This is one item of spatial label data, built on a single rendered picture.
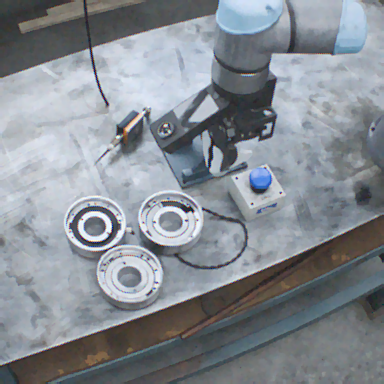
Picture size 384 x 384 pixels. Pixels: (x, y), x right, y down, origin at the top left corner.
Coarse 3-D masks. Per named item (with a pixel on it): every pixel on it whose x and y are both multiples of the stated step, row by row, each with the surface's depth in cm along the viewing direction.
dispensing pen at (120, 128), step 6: (144, 108) 131; (150, 108) 131; (132, 114) 128; (138, 114) 128; (144, 114) 130; (150, 114) 132; (126, 120) 127; (132, 120) 127; (120, 126) 126; (126, 126) 126; (120, 132) 127; (120, 138) 126; (114, 144) 126; (108, 150) 125; (102, 156) 124; (96, 162) 124
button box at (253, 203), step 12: (264, 168) 122; (240, 180) 121; (276, 180) 121; (240, 192) 120; (252, 192) 120; (264, 192) 120; (276, 192) 120; (240, 204) 121; (252, 204) 118; (264, 204) 119; (276, 204) 121; (252, 216) 120
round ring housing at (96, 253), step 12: (72, 204) 116; (84, 204) 118; (108, 204) 118; (72, 216) 116; (84, 216) 116; (96, 216) 117; (120, 216) 117; (84, 228) 117; (108, 228) 115; (72, 240) 112; (96, 240) 114; (120, 240) 114; (84, 252) 113; (96, 252) 112
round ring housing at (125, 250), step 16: (112, 256) 113; (144, 256) 113; (112, 272) 111; (128, 272) 114; (144, 272) 111; (160, 272) 111; (128, 288) 110; (160, 288) 110; (128, 304) 107; (144, 304) 109
